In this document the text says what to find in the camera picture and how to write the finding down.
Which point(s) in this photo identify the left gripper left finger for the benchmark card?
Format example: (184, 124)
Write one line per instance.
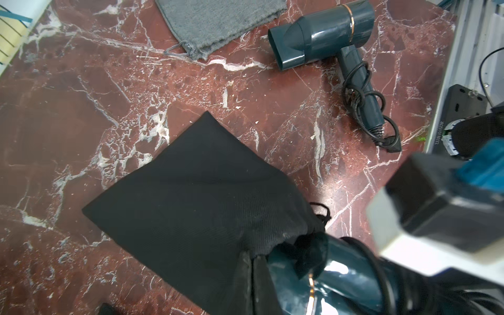
(239, 296)

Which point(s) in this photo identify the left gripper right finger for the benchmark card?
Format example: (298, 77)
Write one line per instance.
(262, 287)

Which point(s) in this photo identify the plain black drawstring pouch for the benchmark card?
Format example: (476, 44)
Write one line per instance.
(190, 212)

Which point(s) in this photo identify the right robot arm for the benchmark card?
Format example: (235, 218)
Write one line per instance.
(471, 135)

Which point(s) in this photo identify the grey hair dryer pouch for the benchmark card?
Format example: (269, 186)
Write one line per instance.
(203, 27)

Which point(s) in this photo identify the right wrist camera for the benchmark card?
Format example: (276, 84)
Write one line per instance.
(440, 216)

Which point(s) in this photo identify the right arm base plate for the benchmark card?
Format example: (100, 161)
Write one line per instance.
(459, 103)

